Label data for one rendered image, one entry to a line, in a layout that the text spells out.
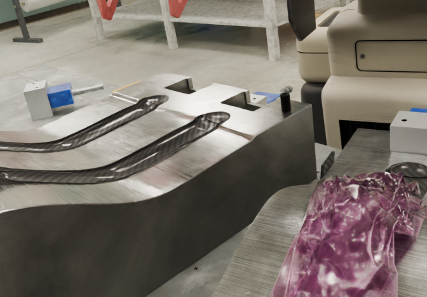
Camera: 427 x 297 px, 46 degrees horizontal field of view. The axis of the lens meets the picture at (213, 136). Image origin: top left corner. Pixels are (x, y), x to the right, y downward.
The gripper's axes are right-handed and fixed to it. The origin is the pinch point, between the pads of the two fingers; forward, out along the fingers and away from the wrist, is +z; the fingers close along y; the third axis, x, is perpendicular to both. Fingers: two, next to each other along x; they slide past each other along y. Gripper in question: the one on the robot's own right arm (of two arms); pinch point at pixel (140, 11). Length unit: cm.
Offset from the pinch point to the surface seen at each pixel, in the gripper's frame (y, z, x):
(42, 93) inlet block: -31.9, 9.4, 15.3
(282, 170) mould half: 17.4, 16.2, 3.5
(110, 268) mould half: 10.6, 24.1, -14.2
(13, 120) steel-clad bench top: -38.6, 14.4, 15.0
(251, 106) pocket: 10.8, 9.6, 8.4
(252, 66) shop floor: -122, -31, 281
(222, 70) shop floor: -142, -27, 272
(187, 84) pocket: -0.2, 7.1, 11.5
